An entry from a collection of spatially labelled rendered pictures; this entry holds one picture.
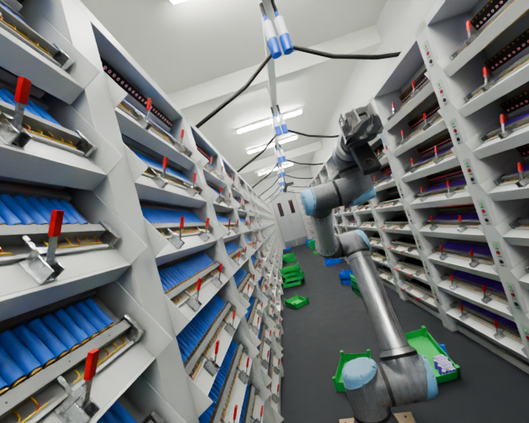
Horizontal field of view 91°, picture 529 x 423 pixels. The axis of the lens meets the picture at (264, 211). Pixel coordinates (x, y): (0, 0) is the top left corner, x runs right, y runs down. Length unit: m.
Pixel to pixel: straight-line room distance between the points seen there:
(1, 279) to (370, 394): 1.17
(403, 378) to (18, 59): 1.41
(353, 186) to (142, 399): 0.75
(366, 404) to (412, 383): 0.19
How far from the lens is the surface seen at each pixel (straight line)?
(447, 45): 1.63
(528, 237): 1.45
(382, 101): 2.22
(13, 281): 0.44
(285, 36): 1.82
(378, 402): 1.30
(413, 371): 1.30
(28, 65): 0.64
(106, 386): 0.53
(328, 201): 0.86
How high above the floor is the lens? 1.06
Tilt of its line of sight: 3 degrees up
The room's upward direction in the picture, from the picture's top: 17 degrees counter-clockwise
